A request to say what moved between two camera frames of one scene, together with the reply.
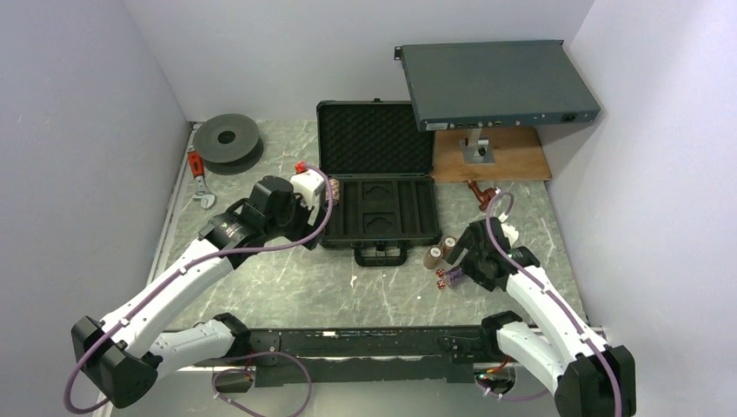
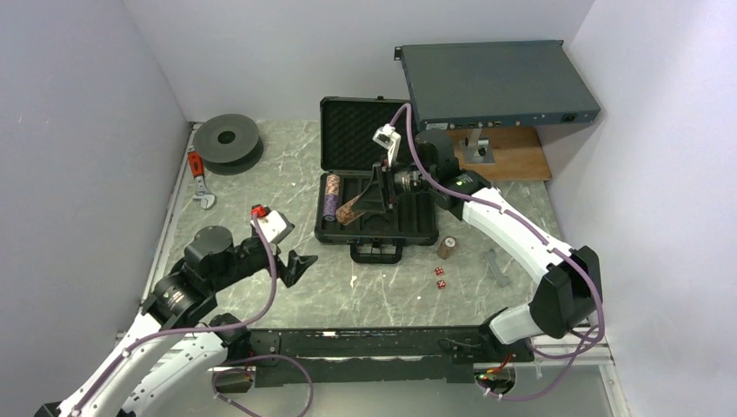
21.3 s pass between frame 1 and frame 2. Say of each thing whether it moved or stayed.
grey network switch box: stayed
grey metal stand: stayed
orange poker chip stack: stayed
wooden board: stayed
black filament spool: stayed
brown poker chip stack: moved
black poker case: stayed
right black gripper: moved
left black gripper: moved
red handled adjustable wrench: stayed
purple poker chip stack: moved
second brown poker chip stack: stayed
